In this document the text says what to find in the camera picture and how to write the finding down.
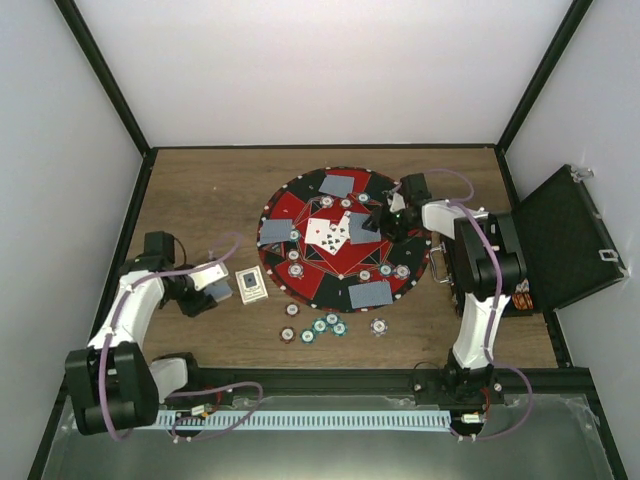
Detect black enclosure frame post right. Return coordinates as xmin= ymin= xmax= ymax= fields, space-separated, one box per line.
xmin=494 ymin=0 xmax=594 ymax=151

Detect blue card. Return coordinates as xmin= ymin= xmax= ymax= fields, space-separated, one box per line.
xmin=348 ymin=281 xmax=394 ymax=309
xmin=319 ymin=175 xmax=355 ymax=198
xmin=259 ymin=219 xmax=293 ymax=245
xmin=349 ymin=212 xmax=381 ymax=245

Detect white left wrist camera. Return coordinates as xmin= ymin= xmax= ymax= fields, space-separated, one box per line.
xmin=189 ymin=262 xmax=229 ymax=291

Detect round red black poker mat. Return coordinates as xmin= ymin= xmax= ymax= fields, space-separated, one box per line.
xmin=257 ymin=167 xmax=431 ymax=313

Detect blue white poker chip stack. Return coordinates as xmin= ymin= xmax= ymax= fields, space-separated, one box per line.
xmin=370 ymin=318 xmax=388 ymax=337

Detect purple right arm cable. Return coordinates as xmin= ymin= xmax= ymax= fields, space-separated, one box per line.
xmin=384 ymin=168 xmax=534 ymax=443

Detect red poker chip stack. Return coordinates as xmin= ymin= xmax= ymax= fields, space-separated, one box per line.
xmin=279 ymin=326 xmax=297 ymax=344

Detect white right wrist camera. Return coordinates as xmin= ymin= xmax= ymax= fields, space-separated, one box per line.
xmin=388 ymin=191 xmax=406 ymax=214

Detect black enclosure frame post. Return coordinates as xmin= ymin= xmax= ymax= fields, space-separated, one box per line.
xmin=53 ymin=0 xmax=152 ymax=157
xmin=494 ymin=0 xmax=594 ymax=151

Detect blue white chip seat two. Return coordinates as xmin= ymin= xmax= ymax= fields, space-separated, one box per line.
xmin=287 ymin=263 xmax=304 ymax=278

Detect red 100 chip off mat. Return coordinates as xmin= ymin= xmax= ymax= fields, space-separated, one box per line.
xmin=285 ymin=303 xmax=300 ymax=317

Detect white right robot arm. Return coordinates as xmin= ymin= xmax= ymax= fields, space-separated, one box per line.
xmin=363 ymin=173 xmax=527 ymax=403

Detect black front mounting rail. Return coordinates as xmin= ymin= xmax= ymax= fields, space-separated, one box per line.
xmin=179 ymin=367 xmax=596 ymax=409

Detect white face up card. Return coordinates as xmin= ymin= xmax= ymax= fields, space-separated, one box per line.
xmin=305 ymin=218 xmax=330 ymax=245

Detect blue white chip top seat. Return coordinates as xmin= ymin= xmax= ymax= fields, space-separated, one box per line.
xmin=320 ymin=196 xmax=334 ymax=208

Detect black poker chip case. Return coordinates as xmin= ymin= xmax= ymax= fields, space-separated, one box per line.
xmin=441 ymin=164 xmax=626 ymax=316

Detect blue backed card deck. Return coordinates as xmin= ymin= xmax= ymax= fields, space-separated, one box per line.
xmin=205 ymin=282 xmax=233 ymax=303

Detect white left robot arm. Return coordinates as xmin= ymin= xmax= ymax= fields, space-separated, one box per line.
xmin=65 ymin=231 xmax=231 ymax=441

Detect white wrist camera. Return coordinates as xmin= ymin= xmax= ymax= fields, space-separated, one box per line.
xmin=189 ymin=262 xmax=229 ymax=291
xmin=388 ymin=191 xmax=406 ymax=214

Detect orange red chip row case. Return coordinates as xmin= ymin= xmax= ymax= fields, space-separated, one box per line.
xmin=512 ymin=293 xmax=534 ymax=311

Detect white card box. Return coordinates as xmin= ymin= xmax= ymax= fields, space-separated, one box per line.
xmin=235 ymin=266 xmax=268 ymax=305

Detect black enclosure frame post left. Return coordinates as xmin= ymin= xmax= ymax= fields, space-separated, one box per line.
xmin=53 ymin=0 xmax=152 ymax=157

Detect light blue slotted cable duct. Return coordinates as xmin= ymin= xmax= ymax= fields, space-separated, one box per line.
xmin=147 ymin=410 xmax=451 ymax=433

